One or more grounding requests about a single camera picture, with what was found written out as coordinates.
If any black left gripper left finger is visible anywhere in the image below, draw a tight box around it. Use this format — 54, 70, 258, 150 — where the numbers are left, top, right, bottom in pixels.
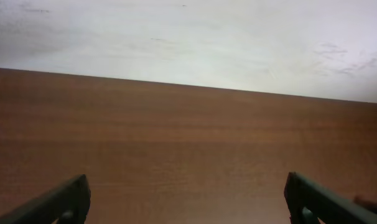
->
0, 174, 91, 224

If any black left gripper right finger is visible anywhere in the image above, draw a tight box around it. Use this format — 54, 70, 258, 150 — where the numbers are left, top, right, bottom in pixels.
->
284, 172, 377, 224

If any crumpled black garment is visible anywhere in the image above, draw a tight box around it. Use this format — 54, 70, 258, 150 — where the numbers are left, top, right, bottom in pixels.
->
353, 196, 377, 214

